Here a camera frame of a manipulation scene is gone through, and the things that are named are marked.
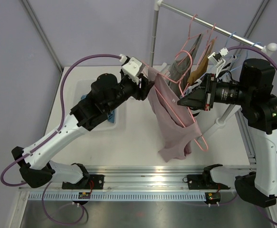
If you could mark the pink hanger under grey top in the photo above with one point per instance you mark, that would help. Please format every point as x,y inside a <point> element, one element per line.
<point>191,43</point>

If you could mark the blue hanger under striped top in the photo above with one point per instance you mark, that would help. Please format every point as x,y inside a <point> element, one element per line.
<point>224,51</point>

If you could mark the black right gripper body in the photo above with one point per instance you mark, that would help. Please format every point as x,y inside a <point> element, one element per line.
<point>224,93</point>

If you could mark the grey metal clothes rack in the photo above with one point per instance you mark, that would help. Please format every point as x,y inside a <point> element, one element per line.
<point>269,49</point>

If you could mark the aluminium mounting rail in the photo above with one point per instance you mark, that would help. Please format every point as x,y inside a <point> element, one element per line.
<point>135,178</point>

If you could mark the teal blue tank top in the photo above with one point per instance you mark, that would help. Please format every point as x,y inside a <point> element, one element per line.
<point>111,116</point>

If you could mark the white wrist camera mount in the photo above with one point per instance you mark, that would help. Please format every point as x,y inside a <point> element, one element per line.
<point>218,61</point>
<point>132,67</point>

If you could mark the grey tank top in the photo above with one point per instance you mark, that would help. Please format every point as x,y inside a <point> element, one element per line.
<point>181,66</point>

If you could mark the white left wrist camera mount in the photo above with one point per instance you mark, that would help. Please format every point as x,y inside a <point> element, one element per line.
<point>132,67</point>

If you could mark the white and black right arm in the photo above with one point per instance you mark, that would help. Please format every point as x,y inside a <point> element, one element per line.
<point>259,106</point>

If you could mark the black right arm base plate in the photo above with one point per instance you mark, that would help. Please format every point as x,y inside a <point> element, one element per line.
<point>197,182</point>

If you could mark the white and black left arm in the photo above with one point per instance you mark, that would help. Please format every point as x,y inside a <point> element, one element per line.
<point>38,155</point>

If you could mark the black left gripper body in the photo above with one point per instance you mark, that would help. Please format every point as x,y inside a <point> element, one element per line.
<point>127,88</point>

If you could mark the white plastic basket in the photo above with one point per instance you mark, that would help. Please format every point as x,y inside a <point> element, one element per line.
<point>93,110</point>

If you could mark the mustard brown tank top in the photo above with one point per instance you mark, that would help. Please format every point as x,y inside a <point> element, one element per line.
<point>202,65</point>

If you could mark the white slotted cable duct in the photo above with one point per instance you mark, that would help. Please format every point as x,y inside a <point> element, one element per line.
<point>117,196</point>

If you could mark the pink hanger under brown top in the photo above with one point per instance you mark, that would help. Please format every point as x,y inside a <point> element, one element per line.
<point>207,43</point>

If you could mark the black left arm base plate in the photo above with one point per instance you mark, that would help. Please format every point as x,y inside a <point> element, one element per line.
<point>95,181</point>

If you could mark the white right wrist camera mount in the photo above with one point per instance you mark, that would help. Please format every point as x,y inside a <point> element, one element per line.
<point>218,61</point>

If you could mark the mauve pink tank top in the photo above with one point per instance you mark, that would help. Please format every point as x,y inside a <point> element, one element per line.
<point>176,125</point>

